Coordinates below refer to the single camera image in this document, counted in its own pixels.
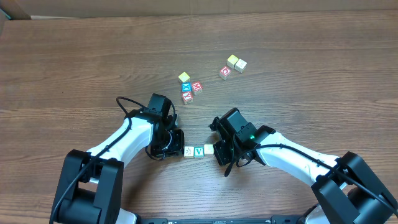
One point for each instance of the plain white wooden block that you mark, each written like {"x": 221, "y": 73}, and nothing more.
{"x": 240, "y": 65}

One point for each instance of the sun picture wooden block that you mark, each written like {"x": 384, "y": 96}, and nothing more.
{"x": 189, "y": 152}

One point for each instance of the yellow wooden block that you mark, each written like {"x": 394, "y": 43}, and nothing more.
{"x": 231, "y": 61}
{"x": 184, "y": 78}
{"x": 208, "y": 150}

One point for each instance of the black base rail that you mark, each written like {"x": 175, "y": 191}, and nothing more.
{"x": 275, "y": 219}

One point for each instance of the red M wooden block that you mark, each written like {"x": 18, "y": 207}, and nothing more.
{"x": 197, "y": 87}

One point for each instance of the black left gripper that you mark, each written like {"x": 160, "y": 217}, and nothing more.
{"x": 173, "y": 143}

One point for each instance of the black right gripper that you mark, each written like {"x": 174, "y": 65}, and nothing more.
{"x": 221, "y": 149}

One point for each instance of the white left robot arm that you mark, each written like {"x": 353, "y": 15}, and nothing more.
{"x": 90, "y": 184}

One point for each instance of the red Y wooden block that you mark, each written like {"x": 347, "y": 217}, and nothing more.
{"x": 187, "y": 97}

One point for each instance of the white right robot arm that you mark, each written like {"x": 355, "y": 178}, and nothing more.
{"x": 346, "y": 188}

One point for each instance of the blue X wooden block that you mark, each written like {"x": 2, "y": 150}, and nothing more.
{"x": 186, "y": 87}

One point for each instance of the green V wooden block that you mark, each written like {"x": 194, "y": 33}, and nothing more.
{"x": 199, "y": 152}

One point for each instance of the yellow top wooden block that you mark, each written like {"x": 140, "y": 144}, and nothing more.
{"x": 184, "y": 78}

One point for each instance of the red O wooden block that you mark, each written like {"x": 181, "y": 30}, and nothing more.
{"x": 225, "y": 72}

